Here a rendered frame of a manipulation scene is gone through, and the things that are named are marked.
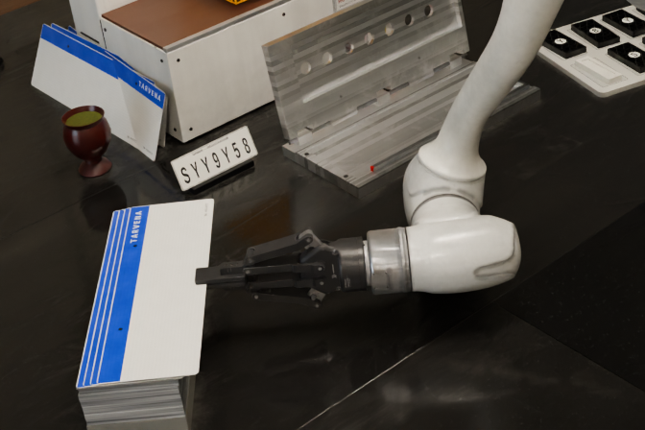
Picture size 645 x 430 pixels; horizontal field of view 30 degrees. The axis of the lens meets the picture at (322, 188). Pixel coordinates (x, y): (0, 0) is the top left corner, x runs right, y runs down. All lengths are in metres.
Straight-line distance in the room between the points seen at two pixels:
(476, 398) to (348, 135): 0.68
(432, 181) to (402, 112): 0.47
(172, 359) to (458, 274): 0.40
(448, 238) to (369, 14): 0.66
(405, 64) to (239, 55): 0.30
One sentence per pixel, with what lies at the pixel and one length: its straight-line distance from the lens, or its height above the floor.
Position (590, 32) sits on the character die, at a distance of 2.44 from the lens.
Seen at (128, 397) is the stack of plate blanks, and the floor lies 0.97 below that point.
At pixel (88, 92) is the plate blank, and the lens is 2.36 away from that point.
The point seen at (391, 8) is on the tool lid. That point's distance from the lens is 2.20.
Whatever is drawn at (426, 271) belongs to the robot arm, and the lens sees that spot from 1.63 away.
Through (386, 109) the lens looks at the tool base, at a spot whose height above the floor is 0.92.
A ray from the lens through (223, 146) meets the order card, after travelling 2.09.
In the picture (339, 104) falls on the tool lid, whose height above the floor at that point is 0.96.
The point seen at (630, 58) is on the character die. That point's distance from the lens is 2.34.
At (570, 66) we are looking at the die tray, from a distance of 2.34.
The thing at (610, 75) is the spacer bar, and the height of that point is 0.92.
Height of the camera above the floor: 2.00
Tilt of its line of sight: 33 degrees down
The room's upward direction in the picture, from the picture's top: 7 degrees counter-clockwise
